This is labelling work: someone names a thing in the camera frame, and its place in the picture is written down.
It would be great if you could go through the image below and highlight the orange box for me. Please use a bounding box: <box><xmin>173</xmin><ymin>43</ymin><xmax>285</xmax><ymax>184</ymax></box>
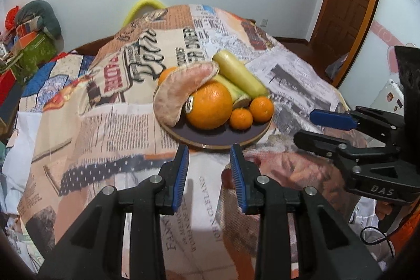
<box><xmin>16</xmin><ymin>24</ymin><xmax>41</xmax><ymax>41</ymax></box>

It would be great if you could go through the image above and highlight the dark cloth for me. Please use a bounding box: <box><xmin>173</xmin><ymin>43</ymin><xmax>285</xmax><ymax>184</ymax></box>
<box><xmin>325</xmin><ymin>54</ymin><xmax>350</xmax><ymax>80</ymax></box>

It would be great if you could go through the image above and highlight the thin black cable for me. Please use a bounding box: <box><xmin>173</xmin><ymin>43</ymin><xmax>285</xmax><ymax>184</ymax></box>
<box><xmin>361</xmin><ymin>227</ymin><xmax>396</xmax><ymax>259</ymax></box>

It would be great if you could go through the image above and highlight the yellow foam loop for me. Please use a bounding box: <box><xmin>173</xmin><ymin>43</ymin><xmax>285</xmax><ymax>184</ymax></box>
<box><xmin>122</xmin><ymin>0</ymin><xmax>166</xmax><ymax>28</ymax></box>

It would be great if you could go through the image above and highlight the pink wall sticker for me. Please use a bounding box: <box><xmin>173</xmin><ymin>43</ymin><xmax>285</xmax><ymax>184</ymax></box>
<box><xmin>372</xmin><ymin>19</ymin><xmax>420</xmax><ymax>74</ymax></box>

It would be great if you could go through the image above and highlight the pink sweet potato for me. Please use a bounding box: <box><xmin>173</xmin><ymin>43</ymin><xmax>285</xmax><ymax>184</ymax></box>
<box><xmin>153</xmin><ymin>62</ymin><xmax>220</xmax><ymax>127</ymax></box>

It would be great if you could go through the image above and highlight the grey plush pillow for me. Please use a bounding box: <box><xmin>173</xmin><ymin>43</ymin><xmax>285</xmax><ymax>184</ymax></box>
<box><xmin>15</xmin><ymin>0</ymin><xmax>63</xmax><ymax>39</ymax></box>

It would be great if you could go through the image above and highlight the red box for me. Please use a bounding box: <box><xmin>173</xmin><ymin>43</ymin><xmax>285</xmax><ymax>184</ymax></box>
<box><xmin>0</xmin><ymin>70</ymin><xmax>17</xmax><ymax>97</ymax></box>

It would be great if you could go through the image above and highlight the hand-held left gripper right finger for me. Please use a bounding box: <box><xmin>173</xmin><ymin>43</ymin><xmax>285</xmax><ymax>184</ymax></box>
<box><xmin>230</xmin><ymin>143</ymin><xmax>363</xmax><ymax>280</ymax></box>

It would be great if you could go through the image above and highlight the wooden bed frame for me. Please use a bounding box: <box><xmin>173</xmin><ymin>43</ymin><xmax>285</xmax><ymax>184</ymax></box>
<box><xmin>74</xmin><ymin>35</ymin><xmax>115</xmax><ymax>55</ymax></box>

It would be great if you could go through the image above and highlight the printed newspaper-pattern blanket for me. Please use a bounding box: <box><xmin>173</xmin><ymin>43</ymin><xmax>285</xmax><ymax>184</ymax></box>
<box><xmin>16</xmin><ymin>4</ymin><xmax>361</xmax><ymax>280</ymax></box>

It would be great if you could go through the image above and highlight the red plastic bag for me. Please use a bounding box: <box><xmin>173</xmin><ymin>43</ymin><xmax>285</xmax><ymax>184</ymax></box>
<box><xmin>5</xmin><ymin>5</ymin><xmax>20</xmax><ymax>29</ymax></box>

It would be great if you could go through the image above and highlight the small tangerine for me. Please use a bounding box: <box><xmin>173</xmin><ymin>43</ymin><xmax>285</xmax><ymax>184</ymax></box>
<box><xmin>229</xmin><ymin>108</ymin><xmax>254</xmax><ymax>130</ymax></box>
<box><xmin>250</xmin><ymin>96</ymin><xmax>274</xmax><ymax>123</ymax></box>

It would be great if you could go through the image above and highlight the yellow banana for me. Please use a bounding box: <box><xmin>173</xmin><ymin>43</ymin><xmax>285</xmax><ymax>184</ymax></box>
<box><xmin>210</xmin><ymin>74</ymin><xmax>251</xmax><ymax>110</ymax></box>
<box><xmin>212</xmin><ymin>50</ymin><xmax>270</xmax><ymax>100</ymax></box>

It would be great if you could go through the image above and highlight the green bag with clutter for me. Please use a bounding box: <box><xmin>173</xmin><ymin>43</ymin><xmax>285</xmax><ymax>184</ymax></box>
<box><xmin>13</xmin><ymin>34</ymin><xmax>58</xmax><ymax>77</ymax></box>

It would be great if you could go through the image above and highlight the orange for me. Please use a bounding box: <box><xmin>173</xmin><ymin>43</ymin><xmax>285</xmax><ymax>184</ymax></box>
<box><xmin>158</xmin><ymin>67</ymin><xmax>179</xmax><ymax>86</ymax></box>
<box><xmin>185</xmin><ymin>81</ymin><xmax>233</xmax><ymax>130</ymax></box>

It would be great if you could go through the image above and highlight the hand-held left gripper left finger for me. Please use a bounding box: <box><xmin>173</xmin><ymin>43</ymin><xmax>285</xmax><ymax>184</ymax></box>
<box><xmin>38</xmin><ymin>145</ymin><xmax>190</xmax><ymax>280</ymax></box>

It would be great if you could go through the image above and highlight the white case with stickers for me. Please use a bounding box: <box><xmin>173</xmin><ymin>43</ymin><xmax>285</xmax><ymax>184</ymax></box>
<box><xmin>374</xmin><ymin>78</ymin><xmax>406</xmax><ymax>117</ymax></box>

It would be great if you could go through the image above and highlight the purple plate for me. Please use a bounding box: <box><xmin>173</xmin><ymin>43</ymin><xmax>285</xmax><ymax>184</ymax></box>
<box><xmin>154</xmin><ymin>96</ymin><xmax>273</xmax><ymax>149</ymax></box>

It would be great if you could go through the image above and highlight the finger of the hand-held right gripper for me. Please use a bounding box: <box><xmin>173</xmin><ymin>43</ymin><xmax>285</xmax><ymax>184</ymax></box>
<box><xmin>293</xmin><ymin>130</ymin><xmax>399</xmax><ymax>169</ymax></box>
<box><xmin>309</xmin><ymin>105</ymin><xmax>407</xmax><ymax>144</ymax></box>

